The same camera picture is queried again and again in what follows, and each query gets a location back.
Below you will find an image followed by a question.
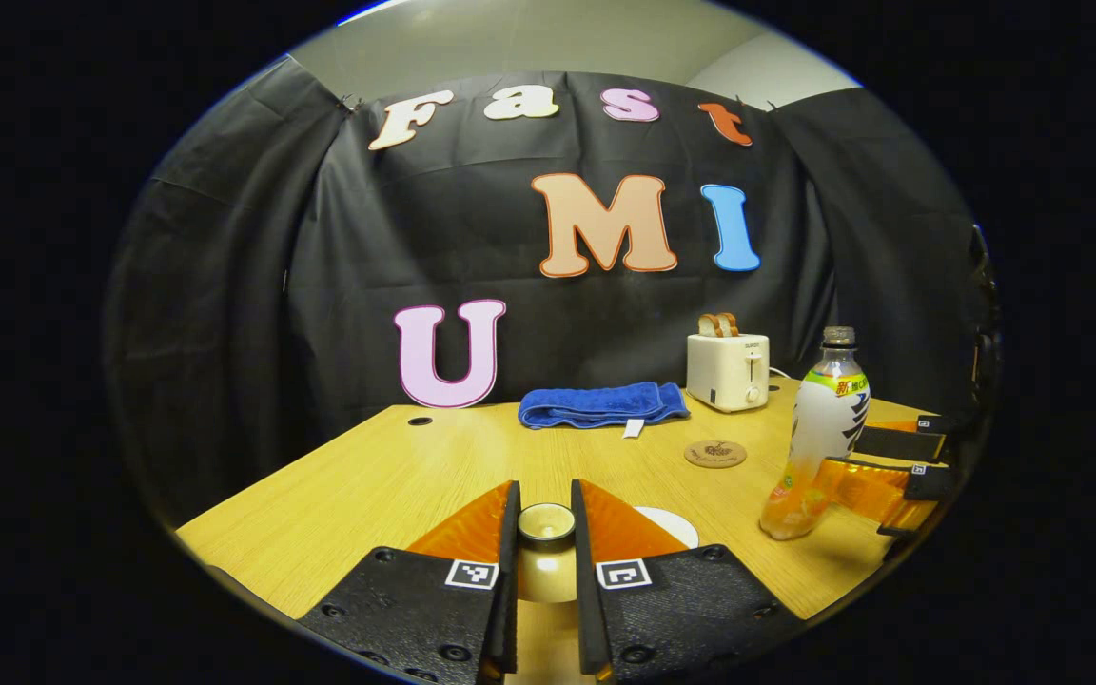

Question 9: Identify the round brown coaster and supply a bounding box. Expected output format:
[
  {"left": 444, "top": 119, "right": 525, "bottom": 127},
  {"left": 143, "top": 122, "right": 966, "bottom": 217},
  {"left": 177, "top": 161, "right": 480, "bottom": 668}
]
[{"left": 684, "top": 440, "right": 748, "bottom": 469}]

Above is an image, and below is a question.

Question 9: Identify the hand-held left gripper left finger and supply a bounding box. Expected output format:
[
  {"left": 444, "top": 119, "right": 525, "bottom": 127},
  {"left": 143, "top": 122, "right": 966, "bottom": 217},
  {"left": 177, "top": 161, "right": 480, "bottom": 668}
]
[{"left": 296, "top": 480, "right": 522, "bottom": 685}]

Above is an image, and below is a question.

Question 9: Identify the black backdrop cloth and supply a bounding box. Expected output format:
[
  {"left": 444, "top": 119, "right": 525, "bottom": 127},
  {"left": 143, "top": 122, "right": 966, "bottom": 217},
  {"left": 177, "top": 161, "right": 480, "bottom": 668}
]
[{"left": 103, "top": 57, "right": 991, "bottom": 529}]

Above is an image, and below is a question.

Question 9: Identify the plastic water bottle white label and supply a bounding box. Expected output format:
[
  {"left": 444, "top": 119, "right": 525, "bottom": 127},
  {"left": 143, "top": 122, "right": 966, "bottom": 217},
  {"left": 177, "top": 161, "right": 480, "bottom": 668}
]
[{"left": 760, "top": 326, "right": 871, "bottom": 541}]

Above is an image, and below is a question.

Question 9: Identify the cream ceramic teacup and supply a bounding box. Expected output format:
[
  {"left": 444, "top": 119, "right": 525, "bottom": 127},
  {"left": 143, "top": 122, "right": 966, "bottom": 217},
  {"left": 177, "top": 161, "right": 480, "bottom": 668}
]
[{"left": 634, "top": 506, "right": 700, "bottom": 551}]

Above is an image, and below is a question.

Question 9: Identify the cream white toaster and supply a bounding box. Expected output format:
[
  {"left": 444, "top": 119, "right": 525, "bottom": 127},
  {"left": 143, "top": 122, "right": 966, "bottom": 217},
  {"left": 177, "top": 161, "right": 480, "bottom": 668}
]
[{"left": 686, "top": 332, "right": 771, "bottom": 413}]

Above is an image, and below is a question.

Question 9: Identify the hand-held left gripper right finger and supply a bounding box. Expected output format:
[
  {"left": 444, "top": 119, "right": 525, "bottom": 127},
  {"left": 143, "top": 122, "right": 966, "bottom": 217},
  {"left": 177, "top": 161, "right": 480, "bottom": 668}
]
[{"left": 570, "top": 479, "right": 801, "bottom": 685}]

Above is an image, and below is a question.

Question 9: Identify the blue folded towel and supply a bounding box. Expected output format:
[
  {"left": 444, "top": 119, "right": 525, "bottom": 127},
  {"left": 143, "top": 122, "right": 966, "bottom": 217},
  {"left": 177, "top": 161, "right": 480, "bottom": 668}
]
[{"left": 518, "top": 382, "right": 691, "bottom": 440}]

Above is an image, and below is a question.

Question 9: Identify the cream teacup lid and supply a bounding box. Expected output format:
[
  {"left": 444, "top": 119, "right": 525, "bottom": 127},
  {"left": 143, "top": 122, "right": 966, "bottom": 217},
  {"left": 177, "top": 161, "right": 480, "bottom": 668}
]
[{"left": 516, "top": 502, "right": 578, "bottom": 605}]

